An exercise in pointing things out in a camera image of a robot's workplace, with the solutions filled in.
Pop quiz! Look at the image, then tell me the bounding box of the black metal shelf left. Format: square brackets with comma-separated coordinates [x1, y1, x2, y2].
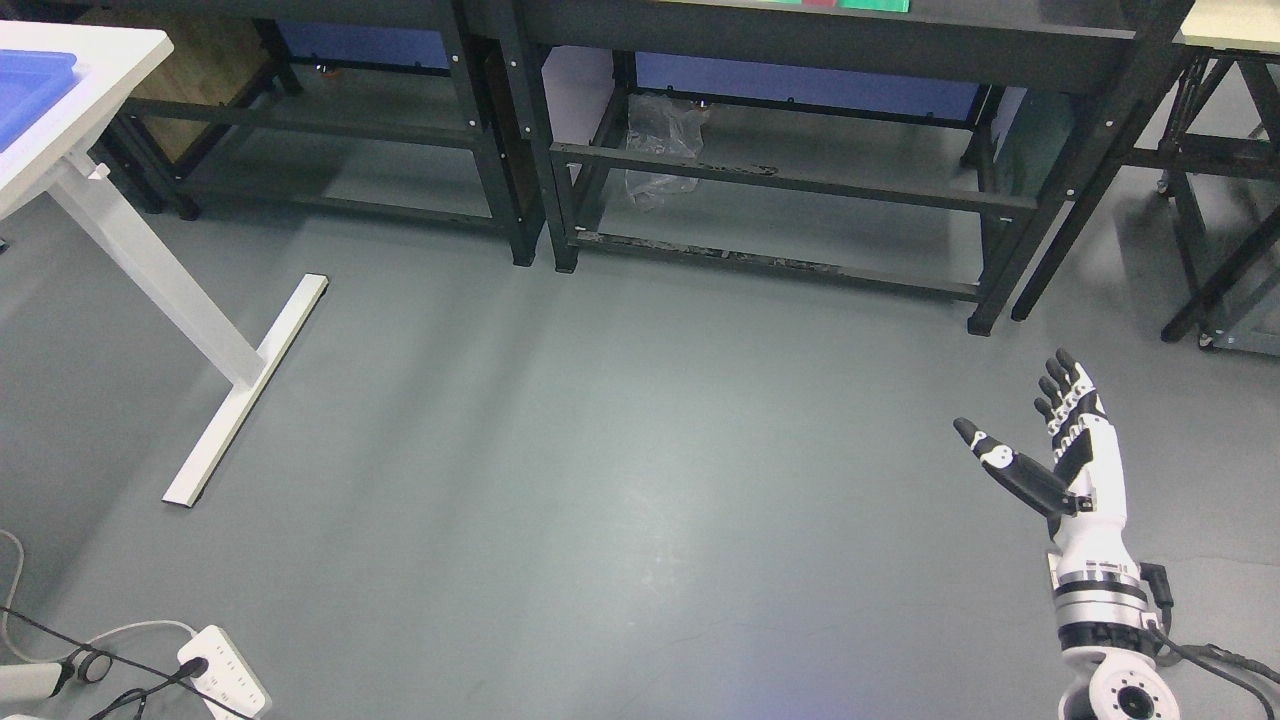
[70, 1, 544, 266]

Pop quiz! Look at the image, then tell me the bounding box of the white floor cable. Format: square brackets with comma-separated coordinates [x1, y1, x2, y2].
[0, 530, 201, 666]

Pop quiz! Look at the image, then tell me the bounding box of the clear plastic bag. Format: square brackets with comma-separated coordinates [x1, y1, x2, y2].
[623, 94, 710, 211]

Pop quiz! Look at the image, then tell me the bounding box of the white table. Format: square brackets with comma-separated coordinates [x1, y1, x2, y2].
[1, 20, 329, 507]

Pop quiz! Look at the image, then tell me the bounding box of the blue plastic tray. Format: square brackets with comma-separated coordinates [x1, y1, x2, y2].
[1, 49, 78, 152]

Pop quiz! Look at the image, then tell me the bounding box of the black metal shelf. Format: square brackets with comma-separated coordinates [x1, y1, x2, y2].
[476, 1, 1192, 336]
[70, 1, 544, 266]

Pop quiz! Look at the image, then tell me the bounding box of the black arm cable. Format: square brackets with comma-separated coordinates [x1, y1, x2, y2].
[1140, 562, 1280, 720]

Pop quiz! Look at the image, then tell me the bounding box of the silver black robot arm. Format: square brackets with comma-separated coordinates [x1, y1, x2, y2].
[1050, 562, 1181, 719]

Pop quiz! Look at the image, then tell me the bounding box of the white power strip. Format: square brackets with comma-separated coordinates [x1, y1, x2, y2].
[175, 625, 273, 719]

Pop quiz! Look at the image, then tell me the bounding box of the grey caster wheel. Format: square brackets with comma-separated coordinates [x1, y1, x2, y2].
[61, 648, 114, 684]

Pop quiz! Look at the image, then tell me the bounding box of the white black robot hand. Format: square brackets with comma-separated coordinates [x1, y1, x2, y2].
[954, 348, 1139, 582]

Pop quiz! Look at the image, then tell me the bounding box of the black metal rack far right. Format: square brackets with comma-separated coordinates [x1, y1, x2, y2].
[1130, 1, 1279, 356]

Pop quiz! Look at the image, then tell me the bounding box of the black metal shelf right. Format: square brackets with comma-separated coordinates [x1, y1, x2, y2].
[476, 1, 1192, 336]

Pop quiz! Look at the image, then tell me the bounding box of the green plastic tray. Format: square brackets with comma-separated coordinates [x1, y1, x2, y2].
[836, 0, 911, 13]

